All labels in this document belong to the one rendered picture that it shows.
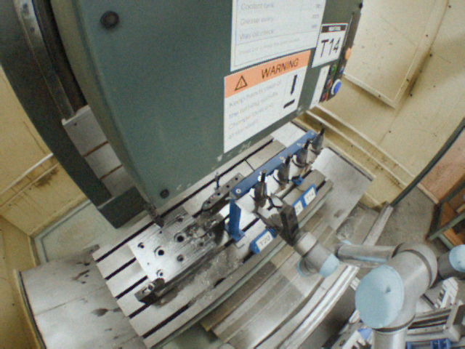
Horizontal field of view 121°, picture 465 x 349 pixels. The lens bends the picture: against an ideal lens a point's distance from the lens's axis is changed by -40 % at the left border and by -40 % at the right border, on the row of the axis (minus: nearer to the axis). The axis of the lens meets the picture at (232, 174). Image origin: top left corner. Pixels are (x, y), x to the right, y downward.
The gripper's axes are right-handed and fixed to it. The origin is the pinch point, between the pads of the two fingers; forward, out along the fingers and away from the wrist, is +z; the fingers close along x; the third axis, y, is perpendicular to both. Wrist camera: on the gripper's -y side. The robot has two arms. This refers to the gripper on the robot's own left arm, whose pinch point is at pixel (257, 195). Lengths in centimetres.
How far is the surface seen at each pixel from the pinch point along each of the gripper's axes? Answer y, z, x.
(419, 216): 115, -127, 192
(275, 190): -2.3, -3.3, 4.9
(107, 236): 60, 55, -61
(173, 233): 21.0, 15.7, -27.6
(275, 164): -3.0, 3.6, 12.2
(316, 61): -49.7, -4.9, -2.2
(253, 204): -2.3, -2.1, -4.6
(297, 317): 50, -50, -8
